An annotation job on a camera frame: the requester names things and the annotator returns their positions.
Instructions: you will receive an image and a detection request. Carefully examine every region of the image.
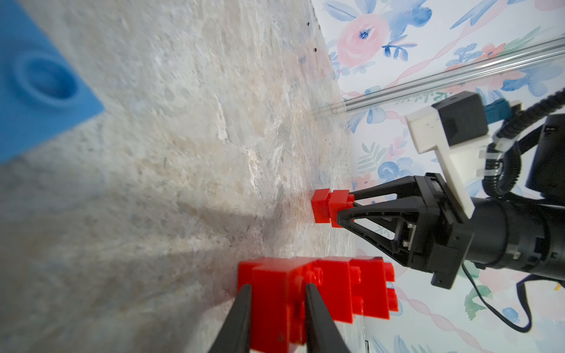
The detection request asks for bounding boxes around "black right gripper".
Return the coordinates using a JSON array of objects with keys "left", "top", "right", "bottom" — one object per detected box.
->
[{"left": 337, "top": 174, "right": 564, "bottom": 288}]

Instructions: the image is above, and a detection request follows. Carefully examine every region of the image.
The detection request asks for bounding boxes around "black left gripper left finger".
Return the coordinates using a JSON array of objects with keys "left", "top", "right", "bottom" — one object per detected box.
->
[{"left": 208, "top": 284, "right": 252, "bottom": 353}]

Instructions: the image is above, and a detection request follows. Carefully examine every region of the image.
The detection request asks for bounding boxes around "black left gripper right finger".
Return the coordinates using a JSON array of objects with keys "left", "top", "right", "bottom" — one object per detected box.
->
[{"left": 305, "top": 283, "right": 350, "bottom": 353}]

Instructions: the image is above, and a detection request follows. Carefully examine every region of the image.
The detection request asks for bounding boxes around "red square lego brick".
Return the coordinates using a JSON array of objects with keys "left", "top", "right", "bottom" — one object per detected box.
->
[
  {"left": 350, "top": 257, "right": 399, "bottom": 320},
  {"left": 313, "top": 257, "right": 355, "bottom": 324},
  {"left": 311, "top": 189, "right": 355, "bottom": 228}
]

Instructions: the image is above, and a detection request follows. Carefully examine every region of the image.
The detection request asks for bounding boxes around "red long lego brick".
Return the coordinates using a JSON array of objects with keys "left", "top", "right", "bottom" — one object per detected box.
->
[{"left": 238, "top": 257, "right": 320, "bottom": 352}]

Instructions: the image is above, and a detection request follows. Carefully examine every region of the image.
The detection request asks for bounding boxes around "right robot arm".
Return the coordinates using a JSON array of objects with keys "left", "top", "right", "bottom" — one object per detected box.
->
[{"left": 337, "top": 114, "right": 564, "bottom": 289}]

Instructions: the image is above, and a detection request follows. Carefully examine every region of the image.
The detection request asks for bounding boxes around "blue lego brick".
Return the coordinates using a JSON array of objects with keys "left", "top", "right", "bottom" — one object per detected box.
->
[{"left": 1, "top": 1, "right": 104, "bottom": 163}]

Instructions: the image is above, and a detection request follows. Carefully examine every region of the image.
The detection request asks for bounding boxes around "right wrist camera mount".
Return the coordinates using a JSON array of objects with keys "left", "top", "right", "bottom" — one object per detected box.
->
[{"left": 406, "top": 91, "right": 516, "bottom": 218}]

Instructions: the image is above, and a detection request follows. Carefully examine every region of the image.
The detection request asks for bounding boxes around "black corrugated cable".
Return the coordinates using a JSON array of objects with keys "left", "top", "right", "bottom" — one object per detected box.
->
[{"left": 480, "top": 87, "right": 565, "bottom": 202}]

